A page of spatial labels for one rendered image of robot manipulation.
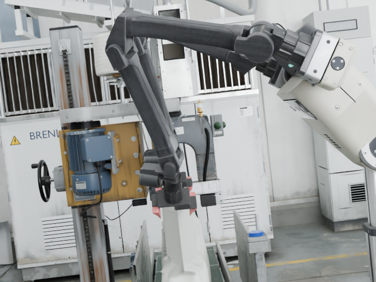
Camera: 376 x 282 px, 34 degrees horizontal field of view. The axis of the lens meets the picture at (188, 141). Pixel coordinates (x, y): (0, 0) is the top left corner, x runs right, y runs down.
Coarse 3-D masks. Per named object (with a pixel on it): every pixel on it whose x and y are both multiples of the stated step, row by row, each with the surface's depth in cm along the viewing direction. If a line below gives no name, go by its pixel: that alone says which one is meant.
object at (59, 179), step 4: (56, 168) 255; (60, 168) 254; (52, 172) 255; (56, 172) 253; (60, 172) 253; (56, 176) 253; (60, 176) 253; (56, 180) 252; (60, 180) 253; (56, 184) 253; (60, 184) 253; (64, 184) 253; (56, 188) 253; (60, 188) 253; (64, 188) 254
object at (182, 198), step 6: (162, 192) 193; (168, 192) 187; (180, 192) 188; (186, 192) 193; (162, 198) 192; (168, 198) 188; (174, 198) 188; (180, 198) 190; (186, 198) 192; (162, 204) 190; (168, 204) 190; (174, 204) 190; (180, 204) 190; (186, 204) 190
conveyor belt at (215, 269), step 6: (210, 252) 415; (210, 258) 399; (216, 258) 397; (210, 264) 385; (216, 264) 383; (156, 270) 385; (210, 270) 370; (216, 270) 369; (156, 276) 370; (216, 276) 356
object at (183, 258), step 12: (168, 216) 210; (180, 216) 203; (192, 216) 218; (168, 228) 211; (180, 228) 201; (192, 228) 216; (168, 240) 213; (180, 240) 197; (192, 240) 214; (168, 252) 215; (180, 252) 201; (192, 252) 212; (168, 264) 213; (180, 264) 204; (192, 264) 210; (204, 264) 225; (168, 276) 209; (180, 276) 206; (192, 276) 205; (204, 276) 209
